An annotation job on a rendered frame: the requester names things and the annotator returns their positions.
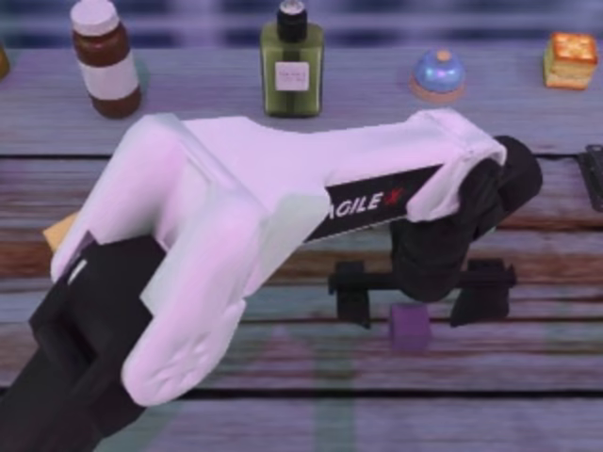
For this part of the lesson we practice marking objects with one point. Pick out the purple cube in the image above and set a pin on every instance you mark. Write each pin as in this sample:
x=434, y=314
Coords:
x=409, y=326

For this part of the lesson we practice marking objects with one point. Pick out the tan block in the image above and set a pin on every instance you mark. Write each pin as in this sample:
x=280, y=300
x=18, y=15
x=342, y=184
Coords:
x=60, y=231

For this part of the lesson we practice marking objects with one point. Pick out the black ribbed object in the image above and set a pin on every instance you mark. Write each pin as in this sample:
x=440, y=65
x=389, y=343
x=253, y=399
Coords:
x=592, y=176

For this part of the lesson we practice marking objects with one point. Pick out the blue service bell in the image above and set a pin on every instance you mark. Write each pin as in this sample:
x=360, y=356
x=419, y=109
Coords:
x=438, y=75

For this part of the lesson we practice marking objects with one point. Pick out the green bottle with black cap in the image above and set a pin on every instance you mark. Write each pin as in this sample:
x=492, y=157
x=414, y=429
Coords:
x=293, y=70

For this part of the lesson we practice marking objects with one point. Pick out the orange and yellow cake piece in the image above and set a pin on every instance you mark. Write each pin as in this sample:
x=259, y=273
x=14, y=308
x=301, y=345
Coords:
x=568, y=61

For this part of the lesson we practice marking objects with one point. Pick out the brown bottle with white cap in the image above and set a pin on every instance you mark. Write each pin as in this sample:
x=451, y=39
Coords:
x=106, y=63

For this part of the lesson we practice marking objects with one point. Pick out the olive yellow object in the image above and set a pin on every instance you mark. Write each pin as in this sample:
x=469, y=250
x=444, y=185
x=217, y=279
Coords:
x=3, y=61

